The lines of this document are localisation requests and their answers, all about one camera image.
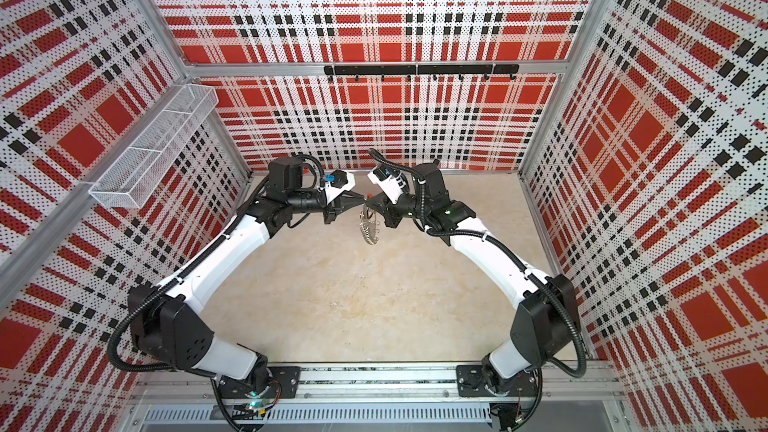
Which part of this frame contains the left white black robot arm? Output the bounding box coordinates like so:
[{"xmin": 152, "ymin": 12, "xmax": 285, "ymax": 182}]
[{"xmin": 107, "ymin": 154, "xmax": 365, "ymax": 396}]

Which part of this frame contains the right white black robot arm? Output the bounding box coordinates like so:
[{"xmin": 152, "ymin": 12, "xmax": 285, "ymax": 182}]
[{"xmin": 366, "ymin": 156, "xmax": 587, "ymax": 395}]

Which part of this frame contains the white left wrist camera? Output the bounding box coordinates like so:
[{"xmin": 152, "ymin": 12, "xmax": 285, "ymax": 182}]
[{"xmin": 323, "ymin": 169, "xmax": 355, "ymax": 203}]

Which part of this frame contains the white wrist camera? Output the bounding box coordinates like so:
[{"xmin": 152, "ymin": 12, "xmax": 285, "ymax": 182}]
[
  {"xmin": 367, "ymin": 165, "xmax": 405, "ymax": 204},
  {"xmin": 323, "ymin": 169, "xmax": 355, "ymax": 203}
]

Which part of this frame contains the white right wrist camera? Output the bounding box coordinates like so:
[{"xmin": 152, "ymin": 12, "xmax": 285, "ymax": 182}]
[{"xmin": 367, "ymin": 165, "xmax": 405, "ymax": 204}]

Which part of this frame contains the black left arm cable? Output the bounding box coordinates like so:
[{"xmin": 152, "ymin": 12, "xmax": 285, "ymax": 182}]
[{"xmin": 106, "ymin": 153, "xmax": 328, "ymax": 373}]

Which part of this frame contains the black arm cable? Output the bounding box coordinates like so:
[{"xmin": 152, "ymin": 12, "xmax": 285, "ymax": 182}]
[
  {"xmin": 367, "ymin": 147, "xmax": 588, "ymax": 379},
  {"xmin": 106, "ymin": 153, "xmax": 328, "ymax": 373}
]

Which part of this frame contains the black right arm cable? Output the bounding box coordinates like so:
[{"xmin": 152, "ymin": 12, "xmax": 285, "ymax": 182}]
[{"xmin": 367, "ymin": 147, "xmax": 588, "ymax": 379}]

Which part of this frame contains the black wall hook rail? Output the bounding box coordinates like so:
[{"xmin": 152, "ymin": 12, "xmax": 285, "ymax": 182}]
[{"xmin": 323, "ymin": 63, "xmax": 520, "ymax": 80}]

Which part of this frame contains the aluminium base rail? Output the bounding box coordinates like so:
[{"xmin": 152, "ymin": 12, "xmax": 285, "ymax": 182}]
[{"xmin": 128, "ymin": 362, "xmax": 625, "ymax": 427}]

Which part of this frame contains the white wire mesh basket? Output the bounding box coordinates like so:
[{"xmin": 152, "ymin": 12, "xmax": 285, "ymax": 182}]
[{"xmin": 89, "ymin": 84, "xmax": 218, "ymax": 209}]

